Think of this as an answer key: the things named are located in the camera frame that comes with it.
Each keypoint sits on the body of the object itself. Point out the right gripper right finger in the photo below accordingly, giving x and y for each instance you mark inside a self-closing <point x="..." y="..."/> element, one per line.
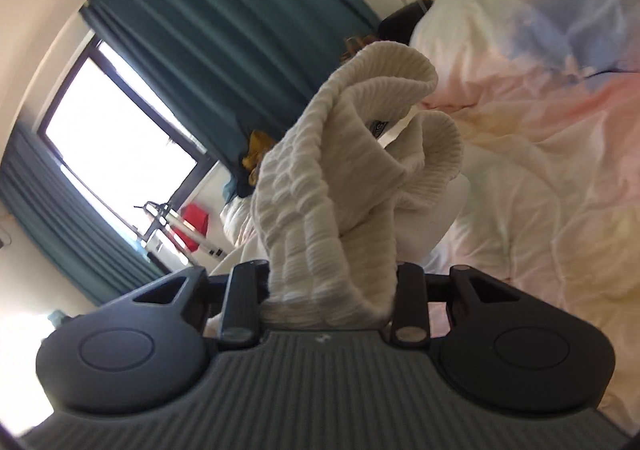
<point x="410" y="324"/>

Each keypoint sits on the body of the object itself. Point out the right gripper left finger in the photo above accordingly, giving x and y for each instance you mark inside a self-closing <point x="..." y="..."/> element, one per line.
<point x="247" y="287"/>

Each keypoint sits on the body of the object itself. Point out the cream zip-up jacket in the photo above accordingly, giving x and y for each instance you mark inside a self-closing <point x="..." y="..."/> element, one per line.
<point x="348" y="192"/>

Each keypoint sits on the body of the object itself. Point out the metal clothes rack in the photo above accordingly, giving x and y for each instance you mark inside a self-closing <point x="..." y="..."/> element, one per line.
<point x="186" y="229"/>

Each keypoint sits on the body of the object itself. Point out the white puffy comforter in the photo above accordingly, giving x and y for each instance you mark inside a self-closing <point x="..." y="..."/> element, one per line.
<point x="237" y="221"/>

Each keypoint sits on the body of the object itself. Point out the red garment on rack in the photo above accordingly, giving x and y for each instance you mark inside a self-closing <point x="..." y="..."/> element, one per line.
<point x="198" y="219"/>

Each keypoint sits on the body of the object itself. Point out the black garment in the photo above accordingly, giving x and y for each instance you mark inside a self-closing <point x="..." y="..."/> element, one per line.
<point x="243" y="181"/>

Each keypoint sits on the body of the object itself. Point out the mustard yellow garment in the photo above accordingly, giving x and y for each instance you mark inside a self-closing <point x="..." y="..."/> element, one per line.
<point x="258" y="145"/>

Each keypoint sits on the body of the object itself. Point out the left teal curtain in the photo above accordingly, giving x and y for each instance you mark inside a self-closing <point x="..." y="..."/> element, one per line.
<point x="64" y="226"/>

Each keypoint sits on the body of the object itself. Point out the teal curtain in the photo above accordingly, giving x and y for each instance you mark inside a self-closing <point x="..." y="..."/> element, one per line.
<point x="228" y="68"/>
<point x="64" y="226"/>

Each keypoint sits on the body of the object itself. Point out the right teal curtain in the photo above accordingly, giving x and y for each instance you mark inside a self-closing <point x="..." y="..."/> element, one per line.
<point x="228" y="68"/>

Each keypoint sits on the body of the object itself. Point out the brown paper bag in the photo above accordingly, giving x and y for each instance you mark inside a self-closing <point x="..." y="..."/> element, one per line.
<point x="355" y="44"/>

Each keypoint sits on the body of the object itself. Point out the black chair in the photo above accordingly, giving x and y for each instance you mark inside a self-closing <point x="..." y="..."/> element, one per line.
<point x="399" y="26"/>

